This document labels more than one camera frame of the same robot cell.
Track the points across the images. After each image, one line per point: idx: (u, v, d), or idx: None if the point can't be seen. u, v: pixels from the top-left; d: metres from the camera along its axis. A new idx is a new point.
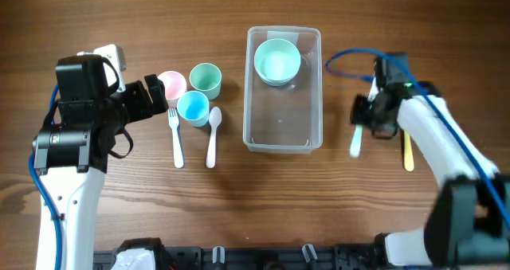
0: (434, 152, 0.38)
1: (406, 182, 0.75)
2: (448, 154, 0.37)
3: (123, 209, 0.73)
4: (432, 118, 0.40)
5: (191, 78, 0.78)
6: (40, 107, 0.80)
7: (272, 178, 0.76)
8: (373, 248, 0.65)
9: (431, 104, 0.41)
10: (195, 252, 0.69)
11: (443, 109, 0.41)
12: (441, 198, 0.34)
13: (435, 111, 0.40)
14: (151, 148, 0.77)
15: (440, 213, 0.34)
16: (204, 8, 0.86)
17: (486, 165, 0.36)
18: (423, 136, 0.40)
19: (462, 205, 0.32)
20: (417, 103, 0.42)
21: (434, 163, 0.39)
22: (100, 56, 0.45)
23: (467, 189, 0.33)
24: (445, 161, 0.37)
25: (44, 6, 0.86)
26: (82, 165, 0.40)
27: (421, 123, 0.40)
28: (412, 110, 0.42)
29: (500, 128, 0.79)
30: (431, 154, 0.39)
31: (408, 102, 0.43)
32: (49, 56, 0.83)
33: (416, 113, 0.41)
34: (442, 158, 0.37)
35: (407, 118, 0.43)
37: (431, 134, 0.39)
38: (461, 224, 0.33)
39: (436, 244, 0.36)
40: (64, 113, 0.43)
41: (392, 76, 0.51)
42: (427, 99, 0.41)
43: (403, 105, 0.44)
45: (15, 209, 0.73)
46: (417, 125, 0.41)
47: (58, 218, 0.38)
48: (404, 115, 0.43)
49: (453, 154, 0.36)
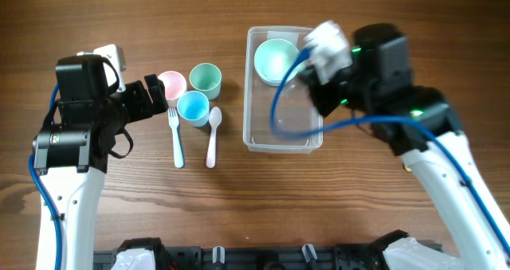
0: (466, 237, 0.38)
1: (406, 182, 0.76)
2: (484, 249, 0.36)
3: (123, 209, 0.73)
4: (460, 192, 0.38)
5: (191, 78, 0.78)
6: (40, 107, 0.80)
7: (272, 178, 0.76)
8: (373, 259, 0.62)
9: (459, 172, 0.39)
10: (195, 252, 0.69)
11: (469, 169, 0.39)
12: None
13: (463, 180, 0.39)
14: (151, 148, 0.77)
15: None
16: (204, 8, 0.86)
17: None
18: (447, 203, 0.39)
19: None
20: (436, 163, 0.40)
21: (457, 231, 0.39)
22: (101, 56, 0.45)
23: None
24: (480, 258, 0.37)
25: (44, 7, 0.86)
26: (82, 165, 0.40)
27: (447, 195, 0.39)
28: (433, 169, 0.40)
29: (500, 128, 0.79)
30: (457, 232, 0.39)
31: (423, 154, 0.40)
32: (49, 56, 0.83)
33: (438, 178, 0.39)
34: (476, 251, 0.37)
35: (422, 174, 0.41)
37: (460, 215, 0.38)
38: None
39: None
40: (64, 113, 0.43)
41: (395, 79, 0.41)
42: (452, 161, 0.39)
43: (415, 153, 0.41)
45: (15, 209, 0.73)
46: (441, 196, 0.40)
47: (58, 218, 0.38)
48: (418, 166, 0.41)
49: (489, 248, 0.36)
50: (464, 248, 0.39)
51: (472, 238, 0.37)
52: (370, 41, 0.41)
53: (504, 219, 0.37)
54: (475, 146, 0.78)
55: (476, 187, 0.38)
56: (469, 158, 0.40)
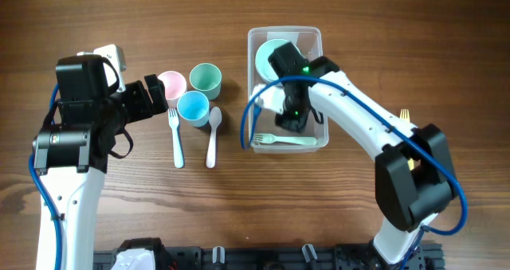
0: (358, 133, 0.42)
1: None
2: (368, 130, 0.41)
3: (123, 209, 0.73)
4: (341, 100, 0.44)
5: (191, 78, 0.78)
6: (40, 107, 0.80)
7: (272, 178, 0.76)
8: (373, 260, 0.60)
9: (335, 87, 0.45)
10: (195, 252, 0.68)
11: (347, 86, 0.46)
12: (379, 176, 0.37)
13: (341, 91, 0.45)
14: (151, 148, 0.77)
15: (384, 186, 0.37)
16: (204, 8, 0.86)
17: (402, 126, 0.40)
18: (337, 115, 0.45)
19: (402, 170, 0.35)
20: (320, 91, 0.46)
21: (354, 136, 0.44)
22: (101, 56, 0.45)
23: (401, 162, 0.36)
24: (369, 138, 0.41)
25: (44, 6, 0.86)
26: (82, 165, 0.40)
27: (334, 107, 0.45)
28: (317, 95, 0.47)
29: (500, 128, 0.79)
30: (354, 134, 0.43)
31: (311, 88, 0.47)
32: (49, 56, 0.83)
33: (326, 99, 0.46)
34: (366, 138, 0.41)
35: (320, 103, 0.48)
37: (347, 116, 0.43)
38: (405, 190, 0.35)
39: (390, 210, 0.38)
40: (64, 113, 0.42)
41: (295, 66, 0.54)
42: (329, 82, 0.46)
43: (311, 93, 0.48)
45: (15, 209, 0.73)
46: (334, 111, 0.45)
47: (58, 218, 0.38)
48: (319, 99, 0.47)
49: (371, 127, 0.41)
50: (365, 147, 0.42)
51: (358, 129, 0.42)
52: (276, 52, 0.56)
53: (382, 108, 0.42)
54: (475, 146, 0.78)
55: (351, 93, 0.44)
56: (347, 80, 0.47)
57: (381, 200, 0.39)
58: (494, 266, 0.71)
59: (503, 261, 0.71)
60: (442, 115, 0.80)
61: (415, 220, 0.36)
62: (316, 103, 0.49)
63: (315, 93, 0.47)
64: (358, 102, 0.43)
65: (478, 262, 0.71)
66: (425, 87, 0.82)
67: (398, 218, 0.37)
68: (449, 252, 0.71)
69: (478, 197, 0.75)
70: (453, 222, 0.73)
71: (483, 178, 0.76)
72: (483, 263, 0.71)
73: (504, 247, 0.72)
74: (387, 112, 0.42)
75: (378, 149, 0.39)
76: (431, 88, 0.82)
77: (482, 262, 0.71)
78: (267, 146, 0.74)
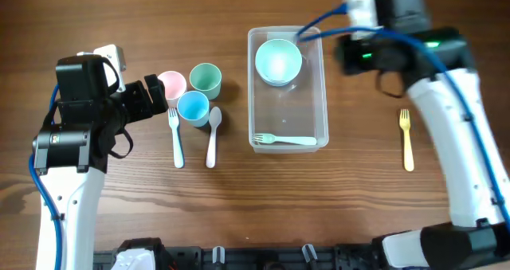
0: (457, 175, 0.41)
1: (406, 182, 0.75)
2: (473, 186, 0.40)
3: (123, 209, 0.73)
4: (461, 128, 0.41)
5: (192, 78, 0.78)
6: (40, 107, 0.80)
7: (272, 178, 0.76)
8: (374, 252, 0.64)
9: (464, 108, 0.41)
10: (195, 252, 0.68)
11: (474, 105, 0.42)
12: (458, 240, 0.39)
13: (464, 116, 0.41)
14: (151, 148, 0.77)
15: (454, 247, 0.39)
16: (204, 8, 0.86)
17: (499, 173, 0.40)
18: (443, 133, 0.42)
19: (477, 252, 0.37)
20: (441, 95, 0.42)
21: (443, 156, 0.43)
22: (101, 56, 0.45)
23: (480, 249, 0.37)
24: (468, 193, 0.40)
25: (44, 7, 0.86)
26: (82, 165, 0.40)
27: (448, 137, 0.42)
28: (432, 97, 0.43)
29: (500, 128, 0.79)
30: (455, 174, 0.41)
31: (432, 88, 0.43)
32: (49, 56, 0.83)
33: (447, 123, 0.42)
34: (460, 174, 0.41)
35: (429, 107, 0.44)
37: (463, 157, 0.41)
38: (466, 258, 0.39)
39: (442, 254, 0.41)
40: (64, 113, 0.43)
41: (410, 18, 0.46)
42: (460, 99, 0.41)
43: (420, 85, 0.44)
45: (16, 209, 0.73)
46: (444, 134, 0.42)
47: (58, 218, 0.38)
48: (426, 102, 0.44)
49: (482, 182, 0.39)
50: (449, 177, 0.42)
51: (462, 179, 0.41)
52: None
53: (496, 150, 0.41)
54: None
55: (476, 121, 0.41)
56: (475, 92, 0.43)
57: (429, 240, 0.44)
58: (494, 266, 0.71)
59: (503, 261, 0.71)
60: None
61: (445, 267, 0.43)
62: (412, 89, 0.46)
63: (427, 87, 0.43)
64: (475, 135, 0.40)
65: None
66: None
67: (437, 259, 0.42)
68: None
69: None
70: None
71: None
72: None
73: None
74: (503, 171, 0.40)
75: (467, 194, 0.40)
76: None
77: None
78: (267, 146, 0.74)
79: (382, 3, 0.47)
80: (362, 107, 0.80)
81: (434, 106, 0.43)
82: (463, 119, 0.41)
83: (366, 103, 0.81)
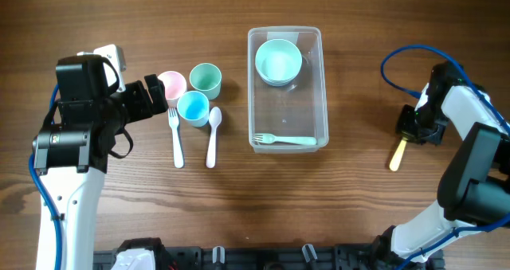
0: (472, 119, 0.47)
1: (406, 182, 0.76)
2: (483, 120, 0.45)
3: (123, 209, 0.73)
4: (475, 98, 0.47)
5: (191, 78, 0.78)
6: (40, 107, 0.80)
7: (272, 179, 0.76)
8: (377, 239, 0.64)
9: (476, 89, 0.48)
10: (195, 252, 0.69)
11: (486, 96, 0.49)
12: (465, 142, 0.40)
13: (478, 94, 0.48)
14: (151, 148, 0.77)
15: (461, 153, 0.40)
16: (204, 8, 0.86)
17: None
18: (461, 110, 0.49)
19: (484, 145, 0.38)
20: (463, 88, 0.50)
21: (464, 131, 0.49)
22: (101, 57, 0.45)
23: (482, 131, 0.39)
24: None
25: (44, 7, 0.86)
26: (82, 165, 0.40)
27: (464, 101, 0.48)
28: (456, 92, 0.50)
29: None
30: (468, 124, 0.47)
31: (457, 87, 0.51)
32: (48, 56, 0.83)
33: (464, 95, 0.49)
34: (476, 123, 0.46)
35: (453, 98, 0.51)
37: (472, 107, 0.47)
38: (477, 161, 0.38)
39: (453, 177, 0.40)
40: (64, 113, 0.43)
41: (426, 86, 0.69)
42: (473, 86, 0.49)
43: (451, 92, 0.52)
45: (15, 209, 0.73)
46: (461, 107, 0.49)
47: (58, 218, 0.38)
48: (453, 97, 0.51)
49: (489, 118, 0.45)
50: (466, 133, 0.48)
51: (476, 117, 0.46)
52: None
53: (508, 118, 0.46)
54: None
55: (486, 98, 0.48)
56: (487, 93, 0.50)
57: (445, 174, 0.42)
58: (494, 266, 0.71)
59: (502, 261, 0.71)
60: None
61: (464, 204, 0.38)
62: (444, 104, 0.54)
63: (453, 91, 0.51)
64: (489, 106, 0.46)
65: (478, 262, 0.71)
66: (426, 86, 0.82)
67: (452, 187, 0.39)
68: (449, 253, 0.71)
69: None
70: None
71: None
72: (483, 263, 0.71)
73: (504, 247, 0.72)
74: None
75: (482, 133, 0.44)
76: None
77: (482, 262, 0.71)
78: (268, 146, 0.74)
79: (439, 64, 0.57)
80: (362, 107, 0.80)
81: (457, 98, 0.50)
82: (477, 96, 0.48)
83: (366, 103, 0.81)
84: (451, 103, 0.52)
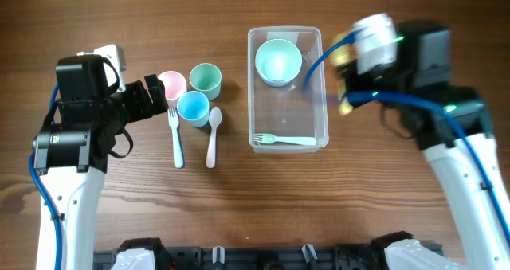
0: (472, 232, 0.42)
1: (406, 182, 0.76)
2: (492, 256, 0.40)
3: (123, 209, 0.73)
4: (478, 196, 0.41)
5: (191, 78, 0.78)
6: (40, 107, 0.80)
7: (272, 179, 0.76)
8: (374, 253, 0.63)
9: (482, 178, 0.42)
10: (195, 252, 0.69)
11: (491, 168, 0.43)
12: None
13: (484, 185, 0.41)
14: (151, 148, 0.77)
15: None
16: (204, 8, 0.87)
17: None
18: (456, 192, 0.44)
19: None
20: (458, 161, 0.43)
21: (457, 217, 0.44)
22: (101, 56, 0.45)
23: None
24: (485, 259, 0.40)
25: (44, 7, 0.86)
26: (82, 165, 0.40)
27: (461, 190, 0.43)
28: (449, 162, 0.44)
29: (500, 128, 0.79)
30: (466, 223, 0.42)
31: (449, 151, 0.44)
32: (49, 56, 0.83)
33: (459, 178, 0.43)
34: (477, 235, 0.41)
35: (445, 174, 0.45)
37: (473, 214, 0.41)
38: None
39: None
40: (64, 113, 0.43)
41: (436, 71, 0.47)
42: (479, 169, 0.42)
43: (438, 146, 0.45)
45: (15, 209, 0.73)
46: (455, 192, 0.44)
47: (58, 218, 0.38)
48: (441, 165, 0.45)
49: (496, 235, 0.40)
50: (464, 228, 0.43)
51: (479, 234, 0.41)
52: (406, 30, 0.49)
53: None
54: None
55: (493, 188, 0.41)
56: (493, 161, 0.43)
57: None
58: None
59: None
60: None
61: None
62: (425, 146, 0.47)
63: (442, 149, 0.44)
64: (494, 203, 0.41)
65: None
66: None
67: None
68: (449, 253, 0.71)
69: None
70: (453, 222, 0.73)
71: None
72: None
73: None
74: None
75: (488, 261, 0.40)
76: None
77: None
78: (268, 146, 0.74)
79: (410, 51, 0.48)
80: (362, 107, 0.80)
81: (449, 174, 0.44)
82: (480, 186, 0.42)
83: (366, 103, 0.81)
84: (438, 162, 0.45)
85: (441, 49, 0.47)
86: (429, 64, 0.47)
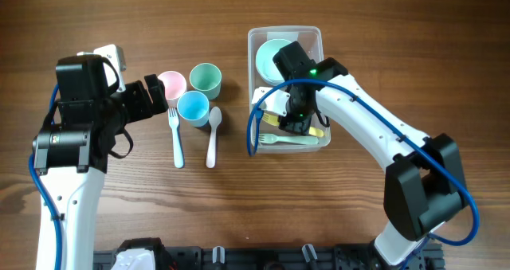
0: (365, 138, 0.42)
1: None
2: (378, 138, 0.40)
3: (123, 209, 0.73)
4: (349, 105, 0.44)
5: (191, 78, 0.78)
6: (40, 107, 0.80)
7: (272, 178, 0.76)
8: (374, 261, 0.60)
9: (344, 91, 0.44)
10: (195, 252, 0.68)
11: (358, 90, 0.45)
12: None
13: (350, 96, 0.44)
14: (151, 148, 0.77)
15: None
16: (204, 8, 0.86)
17: (414, 134, 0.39)
18: (343, 118, 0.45)
19: None
20: (329, 94, 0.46)
21: (360, 140, 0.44)
22: (101, 57, 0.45)
23: (411, 170, 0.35)
24: (379, 146, 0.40)
25: (44, 7, 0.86)
26: (82, 165, 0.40)
27: (340, 111, 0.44)
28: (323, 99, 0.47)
29: (500, 128, 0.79)
30: (364, 140, 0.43)
31: (320, 92, 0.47)
32: (48, 56, 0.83)
33: (334, 103, 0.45)
34: (377, 145, 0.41)
35: (326, 106, 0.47)
37: (355, 122, 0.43)
38: None
39: None
40: (64, 113, 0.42)
41: (301, 66, 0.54)
42: (339, 88, 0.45)
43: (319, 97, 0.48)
45: (15, 209, 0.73)
46: (343, 117, 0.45)
47: (58, 218, 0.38)
48: (325, 105, 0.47)
49: (382, 134, 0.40)
50: (370, 148, 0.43)
51: (366, 134, 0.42)
52: (280, 52, 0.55)
53: (388, 111, 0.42)
54: (476, 146, 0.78)
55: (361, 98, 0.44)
56: (356, 84, 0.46)
57: None
58: (494, 266, 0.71)
59: (502, 261, 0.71)
60: (441, 116, 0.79)
61: None
62: (324, 105, 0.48)
63: (324, 97, 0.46)
64: (366, 109, 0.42)
65: (477, 262, 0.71)
66: (426, 86, 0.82)
67: None
68: (449, 253, 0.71)
69: (476, 197, 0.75)
70: (453, 222, 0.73)
71: (483, 178, 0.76)
72: (483, 263, 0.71)
73: (504, 247, 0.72)
74: (398, 119, 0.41)
75: (390, 160, 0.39)
76: (431, 87, 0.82)
77: (481, 261, 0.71)
78: (269, 144, 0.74)
79: (282, 66, 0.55)
80: None
81: (327, 104, 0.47)
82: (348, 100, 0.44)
83: None
84: (325, 107, 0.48)
85: (291, 56, 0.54)
86: (299, 62, 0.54)
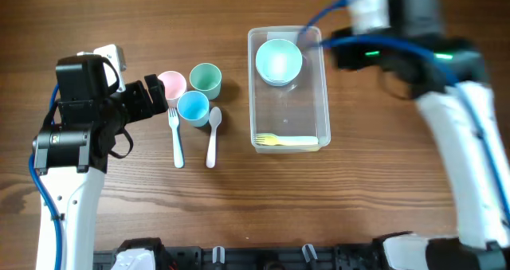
0: (463, 190, 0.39)
1: (406, 181, 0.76)
2: (482, 205, 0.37)
3: (123, 209, 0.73)
4: (473, 146, 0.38)
5: (192, 78, 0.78)
6: (40, 107, 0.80)
7: (272, 179, 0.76)
8: (373, 253, 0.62)
9: (472, 121, 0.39)
10: (195, 252, 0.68)
11: (490, 131, 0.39)
12: None
13: (476, 131, 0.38)
14: (151, 148, 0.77)
15: None
16: (204, 8, 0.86)
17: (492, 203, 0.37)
18: (448, 153, 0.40)
19: None
20: (453, 109, 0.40)
21: (457, 185, 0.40)
22: (101, 56, 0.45)
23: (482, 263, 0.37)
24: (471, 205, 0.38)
25: (44, 7, 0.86)
26: (82, 165, 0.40)
27: (459, 154, 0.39)
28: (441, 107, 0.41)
29: (500, 128, 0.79)
30: (464, 199, 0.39)
31: (440, 99, 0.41)
32: (49, 56, 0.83)
33: (453, 134, 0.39)
34: (474, 205, 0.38)
35: (437, 122, 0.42)
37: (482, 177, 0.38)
38: None
39: None
40: (64, 113, 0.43)
41: (425, 23, 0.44)
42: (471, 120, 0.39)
43: (434, 101, 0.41)
45: (15, 209, 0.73)
46: (453, 148, 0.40)
47: (58, 218, 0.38)
48: (436, 115, 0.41)
49: (494, 204, 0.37)
50: (461, 207, 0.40)
51: (473, 192, 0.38)
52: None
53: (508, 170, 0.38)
54: None
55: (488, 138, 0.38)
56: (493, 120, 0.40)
57: None
58: None
59: None
60: None
61: None
62: (433, 112, 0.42)
63: (441, 107, 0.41)
64: (489, 158, 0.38)
65: None
66: None
67: None
68: None
69: None
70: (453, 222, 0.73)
71: None
72: None
73: None
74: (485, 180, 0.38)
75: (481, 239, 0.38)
76: None
77: None
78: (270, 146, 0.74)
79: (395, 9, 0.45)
80: (362, 107, 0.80)
81: (437, 116, 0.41)
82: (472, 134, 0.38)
83: (366, 103, 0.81)
84: (429, 111, 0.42)
85: (424, 1, 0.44)
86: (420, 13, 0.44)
